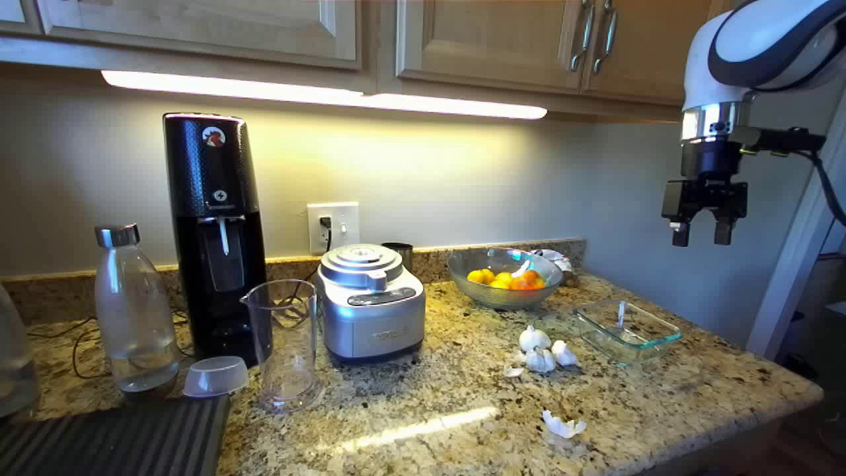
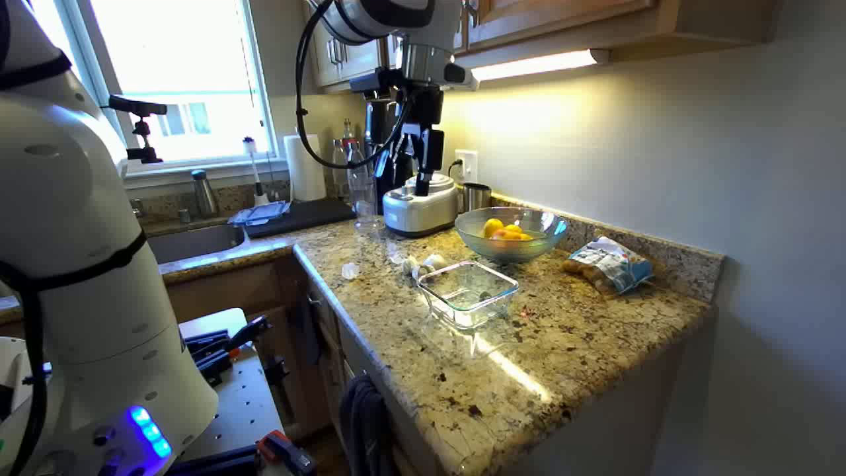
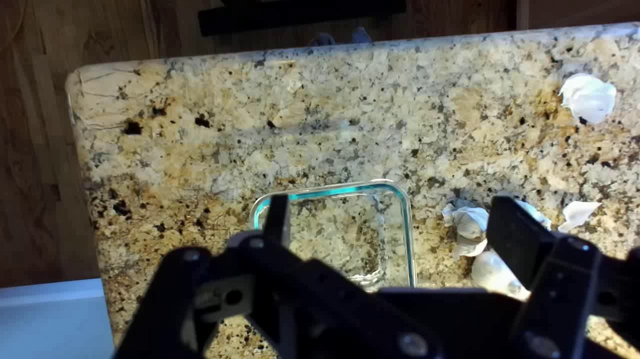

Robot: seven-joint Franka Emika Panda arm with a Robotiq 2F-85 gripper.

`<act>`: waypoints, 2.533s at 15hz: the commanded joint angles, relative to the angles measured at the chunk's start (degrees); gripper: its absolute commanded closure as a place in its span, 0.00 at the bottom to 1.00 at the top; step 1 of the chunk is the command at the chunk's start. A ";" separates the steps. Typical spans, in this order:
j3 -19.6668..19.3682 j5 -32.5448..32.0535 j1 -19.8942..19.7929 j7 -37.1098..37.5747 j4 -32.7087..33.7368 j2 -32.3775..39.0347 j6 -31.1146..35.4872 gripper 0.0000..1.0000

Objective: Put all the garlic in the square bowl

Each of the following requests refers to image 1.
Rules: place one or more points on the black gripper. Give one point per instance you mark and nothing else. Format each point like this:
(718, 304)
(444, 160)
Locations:
(703, 189)

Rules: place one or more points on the white wall outlet plate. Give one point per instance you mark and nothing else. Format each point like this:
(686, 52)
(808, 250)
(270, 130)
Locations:
(344, 226)

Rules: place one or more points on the large garlic skin peel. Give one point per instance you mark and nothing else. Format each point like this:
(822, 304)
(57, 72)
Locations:
(564, 426)

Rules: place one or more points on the square clear glass bowl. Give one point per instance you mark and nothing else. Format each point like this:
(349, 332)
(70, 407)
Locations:
(649, 339)

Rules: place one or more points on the black soda maker machine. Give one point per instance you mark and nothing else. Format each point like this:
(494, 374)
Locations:
(215, 228)

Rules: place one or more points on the clear bottle with metal cap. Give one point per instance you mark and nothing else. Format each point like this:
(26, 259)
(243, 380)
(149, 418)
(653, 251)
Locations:
(135, 325)

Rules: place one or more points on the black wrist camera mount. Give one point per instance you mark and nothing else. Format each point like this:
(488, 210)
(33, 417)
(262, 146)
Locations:
(780, 142)

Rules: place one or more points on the silver food processor base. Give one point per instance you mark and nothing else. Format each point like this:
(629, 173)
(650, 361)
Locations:
(370, 308)

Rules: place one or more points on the white round lid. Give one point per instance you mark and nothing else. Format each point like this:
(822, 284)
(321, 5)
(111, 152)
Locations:
(215, 377)

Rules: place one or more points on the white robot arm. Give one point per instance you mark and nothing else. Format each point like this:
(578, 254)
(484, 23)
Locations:
(756, 54)

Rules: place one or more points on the wide wooden cabinet door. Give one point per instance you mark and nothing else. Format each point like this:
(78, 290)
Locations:
(194, 27)

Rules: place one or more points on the round glass fruit bowl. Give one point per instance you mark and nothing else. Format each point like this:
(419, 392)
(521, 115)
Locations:
(502, 296)

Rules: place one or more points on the crumpled clear plastic bag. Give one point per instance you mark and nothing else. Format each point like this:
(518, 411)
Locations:
(556, 262)

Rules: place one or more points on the black power plug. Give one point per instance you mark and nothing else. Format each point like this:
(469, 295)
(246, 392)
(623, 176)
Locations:
(326, 232)

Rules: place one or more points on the orange fruit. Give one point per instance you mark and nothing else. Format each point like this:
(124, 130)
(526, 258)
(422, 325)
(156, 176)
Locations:
(526, 280)

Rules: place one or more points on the under-cabinet light strip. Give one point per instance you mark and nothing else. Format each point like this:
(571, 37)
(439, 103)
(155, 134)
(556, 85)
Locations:
(326, 93)

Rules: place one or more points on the black ridged mat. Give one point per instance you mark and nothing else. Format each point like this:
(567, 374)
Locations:
(115, 438)

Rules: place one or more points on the yellow lemon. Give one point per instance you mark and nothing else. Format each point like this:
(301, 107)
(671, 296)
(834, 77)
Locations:
(478, 277)
(502, 280)

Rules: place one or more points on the clear plastic processor jug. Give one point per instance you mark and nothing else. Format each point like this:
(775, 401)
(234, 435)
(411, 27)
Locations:
(282, 353)

